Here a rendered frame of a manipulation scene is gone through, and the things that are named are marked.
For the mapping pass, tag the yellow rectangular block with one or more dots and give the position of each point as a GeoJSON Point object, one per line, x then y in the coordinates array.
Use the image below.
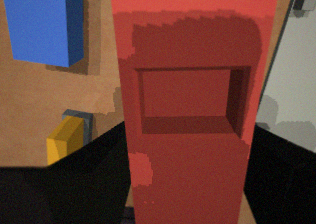
{"type": "Point", "coordinates": [65, 139]}

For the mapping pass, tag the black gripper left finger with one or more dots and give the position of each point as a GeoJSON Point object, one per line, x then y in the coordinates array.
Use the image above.
{"type": "Point", "coordinates": [88, 186]}

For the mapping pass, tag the red bar with square socket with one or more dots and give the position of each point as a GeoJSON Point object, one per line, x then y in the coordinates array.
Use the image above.
{"type": "Point", "coordinates": [191, 73]}

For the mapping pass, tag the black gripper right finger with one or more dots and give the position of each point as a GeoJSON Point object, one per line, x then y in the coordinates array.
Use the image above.
{"type": "Point", "coordinates": [280, 181]}

